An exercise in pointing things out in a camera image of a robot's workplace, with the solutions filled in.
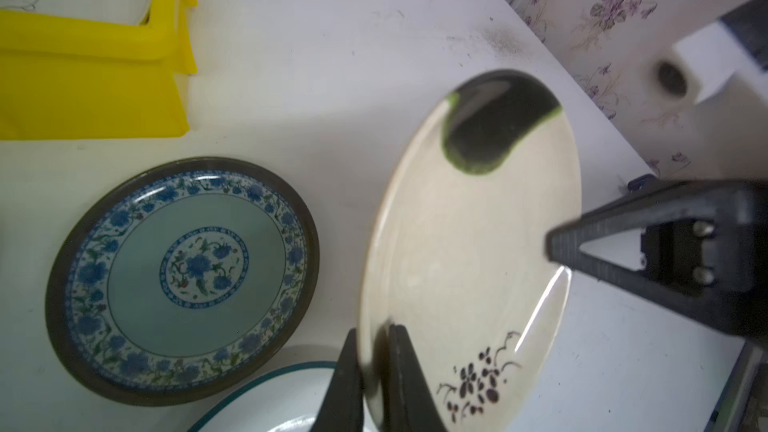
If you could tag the white plate black flower outline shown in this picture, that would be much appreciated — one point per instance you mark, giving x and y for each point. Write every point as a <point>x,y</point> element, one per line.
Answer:
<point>286,399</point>

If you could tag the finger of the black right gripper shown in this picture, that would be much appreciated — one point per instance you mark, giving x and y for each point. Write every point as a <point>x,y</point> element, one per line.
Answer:
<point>704,244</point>

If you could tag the dark blue floral plate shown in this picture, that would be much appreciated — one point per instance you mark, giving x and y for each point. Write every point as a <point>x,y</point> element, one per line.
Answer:
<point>182,281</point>

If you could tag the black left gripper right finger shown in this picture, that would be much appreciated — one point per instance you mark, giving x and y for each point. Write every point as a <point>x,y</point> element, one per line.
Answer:
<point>409,406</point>

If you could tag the yellow plastic bin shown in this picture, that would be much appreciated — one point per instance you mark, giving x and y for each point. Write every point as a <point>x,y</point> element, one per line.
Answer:
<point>66,78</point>

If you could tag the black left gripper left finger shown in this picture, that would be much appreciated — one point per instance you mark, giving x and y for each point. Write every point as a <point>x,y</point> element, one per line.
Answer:
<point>342,409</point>

